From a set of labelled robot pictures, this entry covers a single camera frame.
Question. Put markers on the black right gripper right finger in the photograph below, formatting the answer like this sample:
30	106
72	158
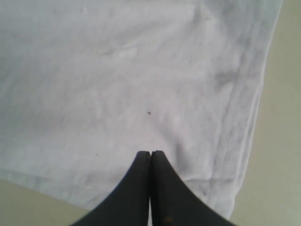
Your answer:
172	202

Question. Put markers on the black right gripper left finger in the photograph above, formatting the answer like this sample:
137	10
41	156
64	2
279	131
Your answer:
128	203

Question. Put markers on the white t-shirt red lettering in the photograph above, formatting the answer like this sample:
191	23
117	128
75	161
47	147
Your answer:
85	84

